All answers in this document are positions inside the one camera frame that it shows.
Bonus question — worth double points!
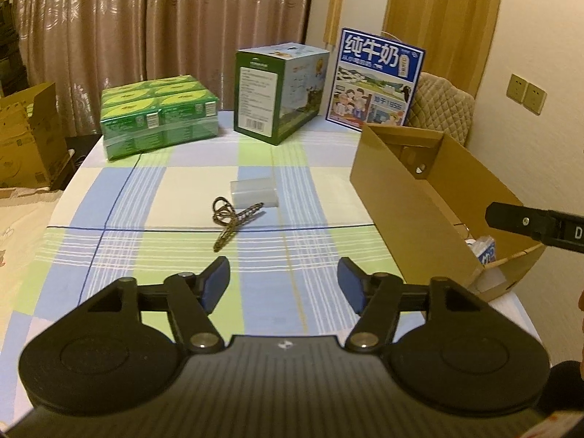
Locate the quilted beige chair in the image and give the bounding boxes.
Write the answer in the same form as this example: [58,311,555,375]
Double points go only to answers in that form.
[404,72,475,149]

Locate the green tissue multipack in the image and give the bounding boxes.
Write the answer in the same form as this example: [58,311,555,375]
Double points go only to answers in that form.
[99,73,220,161]

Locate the green milk carton box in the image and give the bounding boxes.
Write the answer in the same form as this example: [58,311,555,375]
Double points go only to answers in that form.
[234,42,330,147]

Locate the beige wall socket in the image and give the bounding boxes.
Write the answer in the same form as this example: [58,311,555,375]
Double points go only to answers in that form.
[507,73,529,103]
[523,82,547,116]

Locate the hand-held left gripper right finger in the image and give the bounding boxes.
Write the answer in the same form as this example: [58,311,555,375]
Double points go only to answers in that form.
[337,256,485,355]

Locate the brown patterned curtain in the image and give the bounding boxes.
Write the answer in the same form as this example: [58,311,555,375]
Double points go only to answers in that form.
[14,0,318,138]

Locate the printed brown cardboard carton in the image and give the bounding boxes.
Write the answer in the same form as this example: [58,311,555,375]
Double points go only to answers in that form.
[0,82,71,190]

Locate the pale wooden slat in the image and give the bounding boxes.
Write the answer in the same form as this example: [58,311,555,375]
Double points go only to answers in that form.
[325,0,344,49]

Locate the small blue white box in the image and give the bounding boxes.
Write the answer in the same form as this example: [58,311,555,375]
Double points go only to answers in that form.
[474,236,498,268]

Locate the flat cardboard sheet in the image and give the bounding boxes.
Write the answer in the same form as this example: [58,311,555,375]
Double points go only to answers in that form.
[0,186,51,200]

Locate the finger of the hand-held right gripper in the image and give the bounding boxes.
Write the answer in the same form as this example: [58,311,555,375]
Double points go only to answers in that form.
[485,201,556,240]

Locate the blue milk carton box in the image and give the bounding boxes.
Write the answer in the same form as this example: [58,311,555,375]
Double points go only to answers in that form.
[325,27,426,127]

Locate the checked tablecloth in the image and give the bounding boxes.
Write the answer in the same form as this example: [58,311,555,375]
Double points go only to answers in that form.
[0,109,543,420]

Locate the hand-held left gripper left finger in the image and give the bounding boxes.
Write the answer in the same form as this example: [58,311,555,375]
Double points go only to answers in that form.
[87,255,231,355]

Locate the dark folding ladder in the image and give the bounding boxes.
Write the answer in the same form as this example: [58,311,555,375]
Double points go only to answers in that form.
[0,0,28,96]

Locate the brown cardboard box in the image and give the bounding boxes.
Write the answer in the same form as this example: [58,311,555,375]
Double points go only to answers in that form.
[349,122,546,303]

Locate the bronze hair claw clip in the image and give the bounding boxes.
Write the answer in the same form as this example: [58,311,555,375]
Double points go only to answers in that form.
[210,196,266,253]

